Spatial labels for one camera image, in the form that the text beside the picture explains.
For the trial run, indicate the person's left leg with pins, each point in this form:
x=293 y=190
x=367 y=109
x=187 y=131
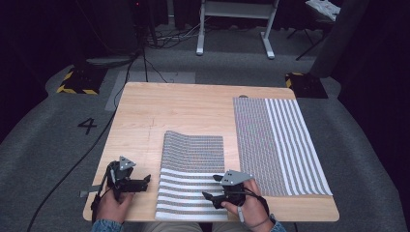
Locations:
x=170 y=227

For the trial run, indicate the person's right leg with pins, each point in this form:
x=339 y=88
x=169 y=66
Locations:
x=227 y=227

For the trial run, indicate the dark equipment stand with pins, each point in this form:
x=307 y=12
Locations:
x=141 y=19

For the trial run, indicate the person's leg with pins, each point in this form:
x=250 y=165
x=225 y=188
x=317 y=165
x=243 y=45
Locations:
x=170 y=227
x=227 y=227

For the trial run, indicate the person's left hand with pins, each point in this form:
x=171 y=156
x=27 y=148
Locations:
x=111 y=208

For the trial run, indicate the person's right hand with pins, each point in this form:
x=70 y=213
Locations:
x=254 y=209

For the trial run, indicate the grey curtain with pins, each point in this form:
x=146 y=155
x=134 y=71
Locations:
x=340 y=35

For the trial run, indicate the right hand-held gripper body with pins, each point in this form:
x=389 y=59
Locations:
x=235 y=178

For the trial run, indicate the black chair frame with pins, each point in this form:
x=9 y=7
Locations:
x=311 y=38

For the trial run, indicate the black yellow striped base plate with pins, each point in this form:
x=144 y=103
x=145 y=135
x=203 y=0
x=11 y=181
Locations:
x=306 y=85
x=82 y=82

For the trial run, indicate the stack of striped placemats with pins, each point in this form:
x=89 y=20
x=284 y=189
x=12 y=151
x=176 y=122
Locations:
x=190 y=154

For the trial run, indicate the white desk frame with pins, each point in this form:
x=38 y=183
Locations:
x=235 y=9

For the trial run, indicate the white cloth bundle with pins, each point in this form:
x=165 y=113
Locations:
x=324 y=8

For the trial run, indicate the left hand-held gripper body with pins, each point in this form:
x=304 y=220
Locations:
x=121 y=180

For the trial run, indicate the single striped woven mat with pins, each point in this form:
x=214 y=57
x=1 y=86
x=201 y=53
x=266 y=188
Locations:
x=274 y=145

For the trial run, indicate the grey flat stand base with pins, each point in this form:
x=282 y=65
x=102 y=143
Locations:
x=108 y=61

